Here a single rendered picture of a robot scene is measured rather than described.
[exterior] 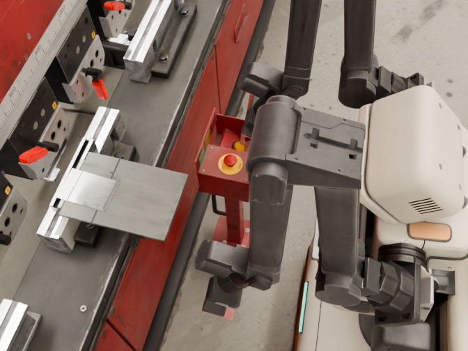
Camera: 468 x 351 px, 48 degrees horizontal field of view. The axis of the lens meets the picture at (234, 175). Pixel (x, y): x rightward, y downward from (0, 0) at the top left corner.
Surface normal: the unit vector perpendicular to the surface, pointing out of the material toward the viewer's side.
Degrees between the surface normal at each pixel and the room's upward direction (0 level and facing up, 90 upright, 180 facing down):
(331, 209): 91
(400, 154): 42
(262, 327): 0
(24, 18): 90
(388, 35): 0
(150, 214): 0
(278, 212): 90
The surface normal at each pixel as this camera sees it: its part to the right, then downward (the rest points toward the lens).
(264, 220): -0.24, 0.85
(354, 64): -0.28, 0.69
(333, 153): 0.19, -0.45
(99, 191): -0.03, -0.50
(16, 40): 0.96, 0.22
